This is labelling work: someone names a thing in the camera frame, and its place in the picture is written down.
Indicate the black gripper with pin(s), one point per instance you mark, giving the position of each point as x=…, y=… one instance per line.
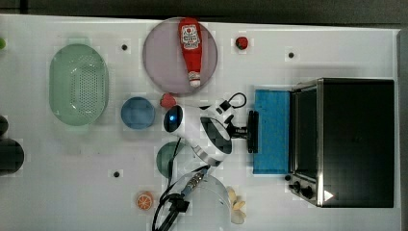
x=235, y=132

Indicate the black toaster oven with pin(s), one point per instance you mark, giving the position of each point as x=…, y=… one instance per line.
x=332, y=138

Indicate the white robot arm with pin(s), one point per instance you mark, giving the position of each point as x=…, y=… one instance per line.
x=197, y=201

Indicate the toy strawberry near bowl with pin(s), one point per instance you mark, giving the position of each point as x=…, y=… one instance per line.
x=167, y=101

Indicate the green mug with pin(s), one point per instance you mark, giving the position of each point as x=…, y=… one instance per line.
x=165, y=154

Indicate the toy peeled banana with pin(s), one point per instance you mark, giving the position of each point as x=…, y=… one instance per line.
x=237, y=215

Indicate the red toy strawberry far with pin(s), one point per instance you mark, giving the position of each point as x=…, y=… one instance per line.
x=242, y=43

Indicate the blue small bowl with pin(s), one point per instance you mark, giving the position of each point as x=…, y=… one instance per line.
x=137, y=113

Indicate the purple round plate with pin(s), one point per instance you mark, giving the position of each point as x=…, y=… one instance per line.
x=164, y=63

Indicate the red ketchup bottle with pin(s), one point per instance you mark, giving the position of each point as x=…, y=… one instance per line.
x=189, y=33

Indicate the toy orange half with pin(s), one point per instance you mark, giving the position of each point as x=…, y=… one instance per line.
x=145, y=201

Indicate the green plastic colander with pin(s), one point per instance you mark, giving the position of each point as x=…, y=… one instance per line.
x=78, y=85

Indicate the black cylinder holder front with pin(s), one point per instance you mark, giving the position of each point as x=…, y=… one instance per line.
x=11, y=156

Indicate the black cylinder holder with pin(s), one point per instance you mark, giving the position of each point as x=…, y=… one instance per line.
x=11, y=156
x=4, y=125

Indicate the black cylinder holder rear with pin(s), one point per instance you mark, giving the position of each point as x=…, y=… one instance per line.
x=4, y=125

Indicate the green toy cylinder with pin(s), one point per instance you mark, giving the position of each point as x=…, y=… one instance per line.
x=2, y=43

